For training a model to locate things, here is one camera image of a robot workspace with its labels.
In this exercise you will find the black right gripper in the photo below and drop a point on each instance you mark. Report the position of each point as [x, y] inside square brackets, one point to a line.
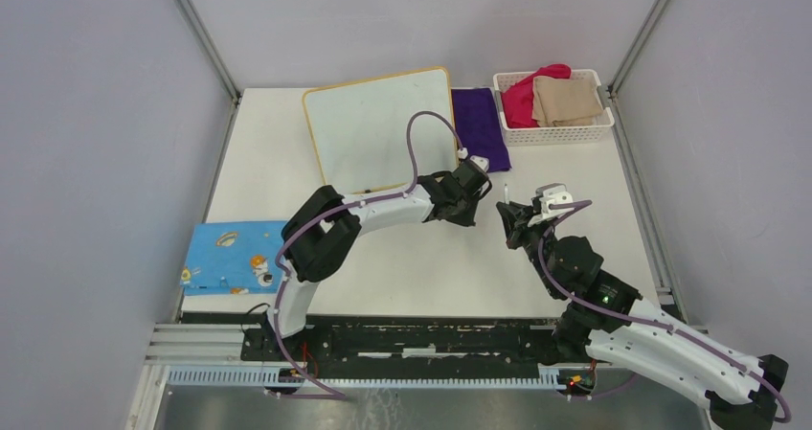
[515, 217]

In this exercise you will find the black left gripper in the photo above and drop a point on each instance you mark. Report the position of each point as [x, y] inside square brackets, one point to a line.
[467, 218]

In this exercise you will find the yellow framed whiteboard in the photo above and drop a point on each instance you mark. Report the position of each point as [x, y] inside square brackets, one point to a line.
[367, 134]

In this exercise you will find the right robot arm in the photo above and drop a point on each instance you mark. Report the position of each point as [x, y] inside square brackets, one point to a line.
[609, 320]

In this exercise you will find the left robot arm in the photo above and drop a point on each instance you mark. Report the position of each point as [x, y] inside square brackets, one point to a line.
[318, 238]

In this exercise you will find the purple folded towel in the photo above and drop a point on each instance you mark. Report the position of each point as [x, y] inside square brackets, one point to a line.
[478, 125]

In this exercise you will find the red cloth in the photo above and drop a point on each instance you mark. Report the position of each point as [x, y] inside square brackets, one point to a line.
[518, 99]

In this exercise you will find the white plastic basket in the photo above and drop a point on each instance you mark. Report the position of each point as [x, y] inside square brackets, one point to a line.
[602, 124]

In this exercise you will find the beige folded cloth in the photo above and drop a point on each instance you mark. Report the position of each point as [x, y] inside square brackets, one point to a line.
[564, 102]

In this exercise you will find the blue cartoon cloth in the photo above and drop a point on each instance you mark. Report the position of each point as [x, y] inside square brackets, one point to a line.
[235, 258]

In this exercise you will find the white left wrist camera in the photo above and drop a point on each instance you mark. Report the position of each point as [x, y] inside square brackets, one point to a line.
[479, 162]

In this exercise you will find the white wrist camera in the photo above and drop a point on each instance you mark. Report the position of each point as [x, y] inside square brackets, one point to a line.
[553, 200]
[479, 162]

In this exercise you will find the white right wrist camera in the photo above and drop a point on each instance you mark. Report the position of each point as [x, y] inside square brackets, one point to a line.
[553, 200]

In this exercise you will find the white slotted cable duct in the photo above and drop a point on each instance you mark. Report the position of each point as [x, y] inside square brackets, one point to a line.
[276, 377]

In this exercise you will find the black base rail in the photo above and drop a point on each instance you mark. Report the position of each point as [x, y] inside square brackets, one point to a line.
[334, 347]

